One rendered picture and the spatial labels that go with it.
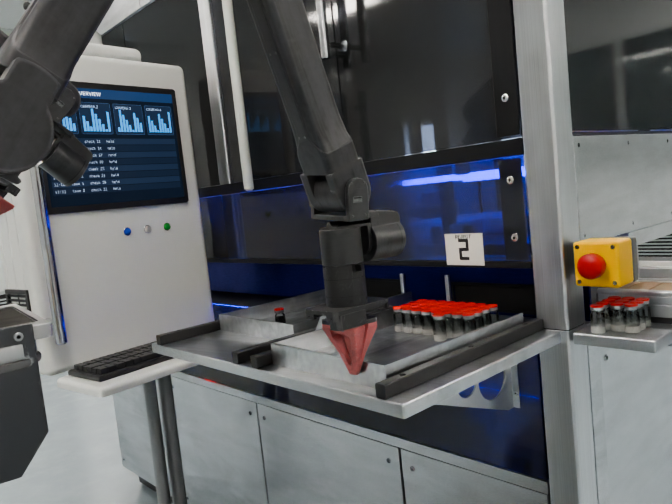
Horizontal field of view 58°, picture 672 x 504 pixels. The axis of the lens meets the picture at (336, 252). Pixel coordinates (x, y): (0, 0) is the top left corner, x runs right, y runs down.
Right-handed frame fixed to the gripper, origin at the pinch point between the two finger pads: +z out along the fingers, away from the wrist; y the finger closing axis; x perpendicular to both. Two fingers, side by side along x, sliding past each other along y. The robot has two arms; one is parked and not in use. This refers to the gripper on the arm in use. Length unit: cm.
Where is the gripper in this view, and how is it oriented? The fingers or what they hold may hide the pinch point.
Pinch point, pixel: (353, 368)
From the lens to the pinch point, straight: 85.6
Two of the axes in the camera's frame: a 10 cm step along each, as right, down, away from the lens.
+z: 1.0, 9.9, 0.9
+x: -6.7, 0.0, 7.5
